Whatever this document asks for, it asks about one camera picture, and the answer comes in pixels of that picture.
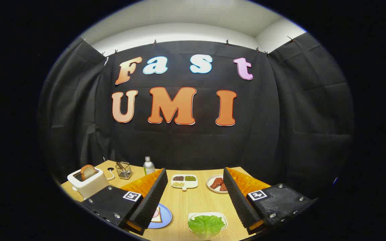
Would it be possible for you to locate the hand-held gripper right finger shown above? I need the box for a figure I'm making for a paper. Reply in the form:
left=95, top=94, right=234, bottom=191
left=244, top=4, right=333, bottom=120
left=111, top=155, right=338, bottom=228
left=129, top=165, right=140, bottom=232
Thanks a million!
left=223, top=167, right=319, bottom=235

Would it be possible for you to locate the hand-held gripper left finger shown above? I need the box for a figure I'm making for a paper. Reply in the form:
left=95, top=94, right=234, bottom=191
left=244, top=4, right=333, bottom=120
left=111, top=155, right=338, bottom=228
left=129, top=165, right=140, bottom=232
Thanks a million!
left=81, top=168, right=169, bottom=236

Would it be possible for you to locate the green lettuce leaf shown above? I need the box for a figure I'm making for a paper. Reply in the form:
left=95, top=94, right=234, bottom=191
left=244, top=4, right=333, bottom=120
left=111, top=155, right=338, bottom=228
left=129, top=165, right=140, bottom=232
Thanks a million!
left=188, top=215, right=226, bottom=240

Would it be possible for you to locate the toasted bread slice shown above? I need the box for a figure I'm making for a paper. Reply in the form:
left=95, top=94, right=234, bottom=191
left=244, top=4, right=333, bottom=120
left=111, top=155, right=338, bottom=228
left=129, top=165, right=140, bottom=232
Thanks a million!
left=80, top=164, right=98, bottom=180

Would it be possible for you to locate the white sandwich bread slice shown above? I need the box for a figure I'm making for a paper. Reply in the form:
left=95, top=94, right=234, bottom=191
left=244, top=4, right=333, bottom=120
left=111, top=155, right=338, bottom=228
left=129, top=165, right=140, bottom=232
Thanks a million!
left=151, top=207, right=163, bottom=223

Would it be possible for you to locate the blue round plate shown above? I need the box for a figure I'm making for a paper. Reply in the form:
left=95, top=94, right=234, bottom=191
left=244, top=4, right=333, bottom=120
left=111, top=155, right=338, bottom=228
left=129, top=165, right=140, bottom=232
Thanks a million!
left=148, top=203, right=173, bottom=229

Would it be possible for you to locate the white square plate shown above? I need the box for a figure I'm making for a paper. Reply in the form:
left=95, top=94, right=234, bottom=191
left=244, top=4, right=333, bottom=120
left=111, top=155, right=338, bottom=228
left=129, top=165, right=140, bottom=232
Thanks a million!
left=188, top=212, right=228, bottom=240

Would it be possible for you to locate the white round plate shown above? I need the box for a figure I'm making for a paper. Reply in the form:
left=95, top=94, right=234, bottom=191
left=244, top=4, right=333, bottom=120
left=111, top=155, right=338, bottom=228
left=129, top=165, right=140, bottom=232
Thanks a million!
left=206, top=174, right=229, bottom=194

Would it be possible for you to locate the metal bottle green label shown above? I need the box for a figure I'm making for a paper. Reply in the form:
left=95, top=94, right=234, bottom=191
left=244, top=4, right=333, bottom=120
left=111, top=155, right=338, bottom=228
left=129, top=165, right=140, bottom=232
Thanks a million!
left=143, top=156, right=155, bottom=175

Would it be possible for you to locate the white divided dish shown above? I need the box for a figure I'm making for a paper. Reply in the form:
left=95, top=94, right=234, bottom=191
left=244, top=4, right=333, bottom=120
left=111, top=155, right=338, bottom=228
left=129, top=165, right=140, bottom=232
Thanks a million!
left=171, top=174, right=199, bottom=191

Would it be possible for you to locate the white toaster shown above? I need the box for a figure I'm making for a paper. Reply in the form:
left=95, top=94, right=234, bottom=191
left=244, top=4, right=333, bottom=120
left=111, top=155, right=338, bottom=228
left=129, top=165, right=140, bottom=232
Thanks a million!
left=67, top=166, right=110, bottom=200

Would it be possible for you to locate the wire mesh utensil holder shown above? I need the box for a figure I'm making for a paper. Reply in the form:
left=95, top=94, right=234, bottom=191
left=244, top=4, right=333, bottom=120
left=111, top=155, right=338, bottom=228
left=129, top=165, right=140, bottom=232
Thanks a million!
left=116, top=162, right=132, bottom=180

